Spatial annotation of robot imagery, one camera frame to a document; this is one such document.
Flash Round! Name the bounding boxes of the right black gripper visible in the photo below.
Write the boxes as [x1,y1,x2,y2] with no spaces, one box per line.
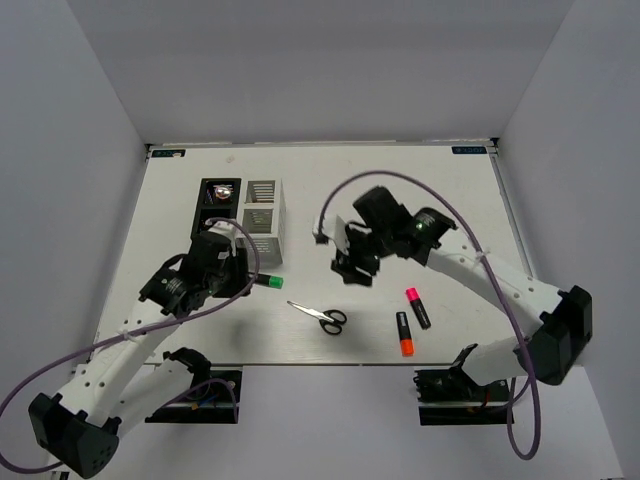
[331,224,394,288]

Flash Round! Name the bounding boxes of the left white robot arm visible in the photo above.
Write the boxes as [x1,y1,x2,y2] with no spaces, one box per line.
[28,231,251,479]

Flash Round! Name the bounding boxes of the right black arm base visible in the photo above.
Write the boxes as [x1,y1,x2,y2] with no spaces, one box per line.
[413,369,510,427]

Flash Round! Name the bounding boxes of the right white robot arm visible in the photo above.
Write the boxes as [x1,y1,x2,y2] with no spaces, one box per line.
[314,186,593,399]

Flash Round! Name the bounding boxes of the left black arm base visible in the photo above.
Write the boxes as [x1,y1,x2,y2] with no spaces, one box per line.
[144,368,243,425]

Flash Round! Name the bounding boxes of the black green-capped marker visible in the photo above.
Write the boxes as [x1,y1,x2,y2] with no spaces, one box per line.
[255,274,284,289]

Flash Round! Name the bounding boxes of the pink capped black highlighter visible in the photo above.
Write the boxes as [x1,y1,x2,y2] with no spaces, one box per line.
[405,288,431,330]

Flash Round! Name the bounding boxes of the orange capped black highlighter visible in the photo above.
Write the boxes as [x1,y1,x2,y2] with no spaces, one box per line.
[395,311,415,357]

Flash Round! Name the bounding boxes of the white pen holder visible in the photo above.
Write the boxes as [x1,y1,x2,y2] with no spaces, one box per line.
[237,178,287,268]

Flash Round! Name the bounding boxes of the black pen holder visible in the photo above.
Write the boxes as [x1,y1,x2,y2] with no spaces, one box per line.
[190,178,242,238]

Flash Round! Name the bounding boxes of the left blue table label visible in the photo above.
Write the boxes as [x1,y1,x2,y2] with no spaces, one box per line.
[151,149,186,158]

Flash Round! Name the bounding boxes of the blue table label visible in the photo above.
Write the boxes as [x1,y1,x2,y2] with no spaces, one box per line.
[451,146,487,155]
[151,149,186,158]

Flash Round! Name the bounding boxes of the right blue table label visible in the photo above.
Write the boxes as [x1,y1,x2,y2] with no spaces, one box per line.
[451,146,487,155]

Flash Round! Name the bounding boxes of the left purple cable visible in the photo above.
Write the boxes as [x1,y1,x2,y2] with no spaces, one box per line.
[0,217,261,474]

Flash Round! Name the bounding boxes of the purple cable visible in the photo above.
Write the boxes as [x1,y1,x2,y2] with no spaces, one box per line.
[317,170,544,461]
[0,217,261,474]

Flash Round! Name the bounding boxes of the black handled scissors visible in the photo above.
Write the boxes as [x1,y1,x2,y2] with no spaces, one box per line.
[287,301,348,336]

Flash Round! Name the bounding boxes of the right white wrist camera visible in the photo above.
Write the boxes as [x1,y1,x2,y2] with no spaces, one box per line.
[312,215,351,256]

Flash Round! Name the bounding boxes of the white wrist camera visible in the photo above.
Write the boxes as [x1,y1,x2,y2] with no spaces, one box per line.
[312,215,351,256]
[204,218,242,254]

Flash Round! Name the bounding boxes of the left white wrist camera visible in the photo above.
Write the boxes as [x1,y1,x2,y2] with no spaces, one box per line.
[204,218,242,254]

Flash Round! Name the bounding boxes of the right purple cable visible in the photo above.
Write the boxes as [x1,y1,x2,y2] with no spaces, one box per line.
[317,170,544,461]

